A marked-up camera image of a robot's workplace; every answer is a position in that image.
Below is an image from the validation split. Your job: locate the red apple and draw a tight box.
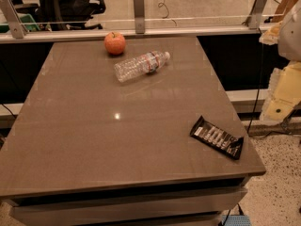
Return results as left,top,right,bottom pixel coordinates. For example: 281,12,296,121
104,32,126,56

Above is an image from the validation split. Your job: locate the blue box on floor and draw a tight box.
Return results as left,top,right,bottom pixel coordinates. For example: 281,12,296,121
221,215,252,226

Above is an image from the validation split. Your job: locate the right metal glass bracket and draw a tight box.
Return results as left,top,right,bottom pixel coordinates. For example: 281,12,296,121
246,0,267,29

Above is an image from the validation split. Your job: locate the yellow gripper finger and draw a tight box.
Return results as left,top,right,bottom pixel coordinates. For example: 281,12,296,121
259,22,282,45
260,61,301,121

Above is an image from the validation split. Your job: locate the wooden furniture piece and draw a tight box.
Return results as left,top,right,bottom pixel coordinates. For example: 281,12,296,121
271,0,298,23

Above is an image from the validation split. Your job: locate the black rxbar chocolate wrapper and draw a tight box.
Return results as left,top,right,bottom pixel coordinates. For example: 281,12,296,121
190,116,244,160

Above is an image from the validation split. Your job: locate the black office chair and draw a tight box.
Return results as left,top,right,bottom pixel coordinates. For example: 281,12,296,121
26,0,107,32

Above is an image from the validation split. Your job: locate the clear plastic water bottle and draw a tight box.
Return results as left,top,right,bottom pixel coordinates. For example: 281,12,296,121
114,51,170,83

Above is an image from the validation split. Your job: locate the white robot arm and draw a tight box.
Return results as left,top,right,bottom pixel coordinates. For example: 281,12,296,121
260,4,301,123

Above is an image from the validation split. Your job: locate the green bin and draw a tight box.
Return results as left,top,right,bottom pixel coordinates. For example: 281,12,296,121
0,14,40,33

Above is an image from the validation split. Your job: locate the left metal glass bracket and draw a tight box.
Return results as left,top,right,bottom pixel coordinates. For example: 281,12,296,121
0,0,27,39

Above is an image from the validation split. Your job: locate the metal glass bracket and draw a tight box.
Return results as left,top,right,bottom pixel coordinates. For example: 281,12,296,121
246,0,267,29
134,0,145,34
0,0,27,39

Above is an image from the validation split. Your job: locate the black hanging cable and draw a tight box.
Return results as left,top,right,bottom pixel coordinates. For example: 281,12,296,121
246,28,301,139

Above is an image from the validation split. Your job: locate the middle metal glass bracket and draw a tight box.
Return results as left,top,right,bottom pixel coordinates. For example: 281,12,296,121
134,0,145,34

